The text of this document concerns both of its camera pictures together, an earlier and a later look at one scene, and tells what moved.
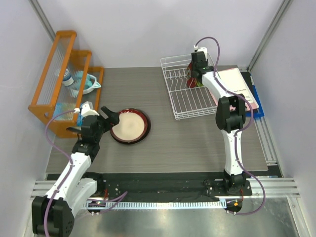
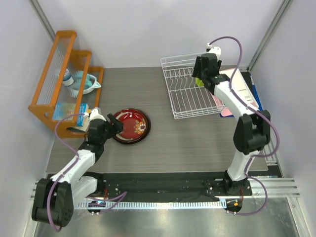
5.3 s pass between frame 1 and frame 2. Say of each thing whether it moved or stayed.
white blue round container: stayed
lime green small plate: stayed
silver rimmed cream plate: stayed
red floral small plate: moved
